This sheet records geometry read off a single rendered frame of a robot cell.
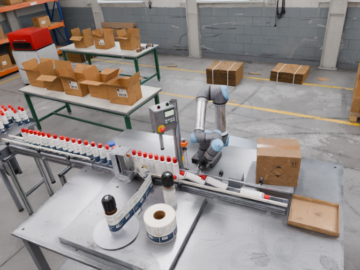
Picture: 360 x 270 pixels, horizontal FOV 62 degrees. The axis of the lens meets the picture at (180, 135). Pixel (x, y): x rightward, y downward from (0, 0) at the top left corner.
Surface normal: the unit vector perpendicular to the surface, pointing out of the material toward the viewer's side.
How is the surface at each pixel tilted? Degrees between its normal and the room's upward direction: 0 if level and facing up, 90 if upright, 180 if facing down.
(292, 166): 90
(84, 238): 0
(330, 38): 90
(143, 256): 0
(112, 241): 0
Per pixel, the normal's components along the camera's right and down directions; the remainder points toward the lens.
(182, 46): -0.51, 0.49
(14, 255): -0.09, -0.85
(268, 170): -0.22, 0.53
